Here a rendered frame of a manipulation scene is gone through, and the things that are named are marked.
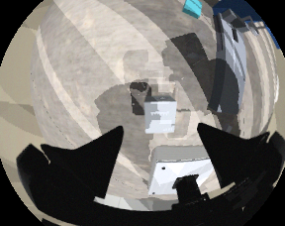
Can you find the light blue rectangular block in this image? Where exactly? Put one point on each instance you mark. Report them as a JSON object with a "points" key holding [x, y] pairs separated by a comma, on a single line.
{"points": [[192, 7]]}

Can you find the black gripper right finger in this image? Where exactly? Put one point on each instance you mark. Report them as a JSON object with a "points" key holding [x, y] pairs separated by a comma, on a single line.
{"points": [[229, 154]]}

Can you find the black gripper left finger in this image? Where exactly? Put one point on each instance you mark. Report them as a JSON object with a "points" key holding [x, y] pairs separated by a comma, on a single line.
{"points": [[93, 163]]}

